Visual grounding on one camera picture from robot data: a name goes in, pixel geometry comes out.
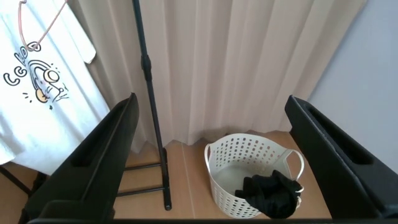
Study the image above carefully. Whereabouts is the pink clothes hanger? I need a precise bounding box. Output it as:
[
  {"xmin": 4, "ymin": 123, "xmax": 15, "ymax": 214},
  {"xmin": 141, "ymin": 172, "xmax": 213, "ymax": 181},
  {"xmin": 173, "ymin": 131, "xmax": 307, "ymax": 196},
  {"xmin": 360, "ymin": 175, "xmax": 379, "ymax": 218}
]
[{"xmin": 17, "ymin": 0, "xmax": 68, "ymax": 53}]

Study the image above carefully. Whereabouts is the black clothes rack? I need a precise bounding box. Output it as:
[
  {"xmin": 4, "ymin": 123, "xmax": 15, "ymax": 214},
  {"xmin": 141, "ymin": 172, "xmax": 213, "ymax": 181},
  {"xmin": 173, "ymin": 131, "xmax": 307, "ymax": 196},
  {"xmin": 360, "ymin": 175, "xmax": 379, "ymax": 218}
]
[{"xmin": 0, "ymin": 0, "xmax": 173, "ymax": 212}]

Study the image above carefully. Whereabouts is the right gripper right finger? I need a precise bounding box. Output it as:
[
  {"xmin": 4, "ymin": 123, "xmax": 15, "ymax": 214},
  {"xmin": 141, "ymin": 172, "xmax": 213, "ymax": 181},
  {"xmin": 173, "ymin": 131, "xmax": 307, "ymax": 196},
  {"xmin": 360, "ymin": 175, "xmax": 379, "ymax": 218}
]
[{"xmin": 284, "ymin": 95, "xmax": 398, "ymax": 220}]

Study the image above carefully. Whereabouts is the black garment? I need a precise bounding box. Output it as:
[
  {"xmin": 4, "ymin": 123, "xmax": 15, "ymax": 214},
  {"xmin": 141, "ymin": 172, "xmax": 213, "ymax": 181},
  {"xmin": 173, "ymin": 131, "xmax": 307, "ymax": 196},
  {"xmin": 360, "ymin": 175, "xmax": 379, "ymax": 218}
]
[{"xmin": 234, "ymin": 169, "xmax": 305, "ymax": 220}]

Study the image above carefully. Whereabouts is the white laundry basket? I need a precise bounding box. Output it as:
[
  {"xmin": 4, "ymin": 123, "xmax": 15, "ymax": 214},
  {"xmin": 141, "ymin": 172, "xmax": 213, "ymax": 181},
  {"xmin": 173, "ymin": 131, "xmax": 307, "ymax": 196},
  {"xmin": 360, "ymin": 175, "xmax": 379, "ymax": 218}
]
[{"xmin": 203, "ymin": 133, "xmax": 305, "ymax": 220}]

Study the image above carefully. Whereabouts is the white printed shirt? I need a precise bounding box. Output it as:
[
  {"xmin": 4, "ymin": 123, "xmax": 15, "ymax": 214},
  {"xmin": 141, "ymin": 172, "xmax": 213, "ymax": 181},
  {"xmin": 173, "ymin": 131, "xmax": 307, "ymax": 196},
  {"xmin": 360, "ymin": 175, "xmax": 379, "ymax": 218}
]
[{"xmin": 0, "ymin": 0, "xmax": 111, "ymax": 176}]

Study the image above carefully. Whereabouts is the beige curtain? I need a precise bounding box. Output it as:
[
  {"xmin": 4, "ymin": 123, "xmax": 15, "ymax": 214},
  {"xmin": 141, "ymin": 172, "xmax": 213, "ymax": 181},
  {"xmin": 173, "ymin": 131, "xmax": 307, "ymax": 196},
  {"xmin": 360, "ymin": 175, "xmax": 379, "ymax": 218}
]
[{"xmin": 67, "ymin": 0, "xmax": 368, "ymax": 154}]

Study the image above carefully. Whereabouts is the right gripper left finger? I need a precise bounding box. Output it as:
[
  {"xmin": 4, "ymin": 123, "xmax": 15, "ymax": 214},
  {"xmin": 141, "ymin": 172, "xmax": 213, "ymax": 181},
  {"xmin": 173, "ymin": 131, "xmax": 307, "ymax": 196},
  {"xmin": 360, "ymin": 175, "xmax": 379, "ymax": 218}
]
[{"xmin": 18, "ymin": 92, "xmax": 140, "ymax": 223}]

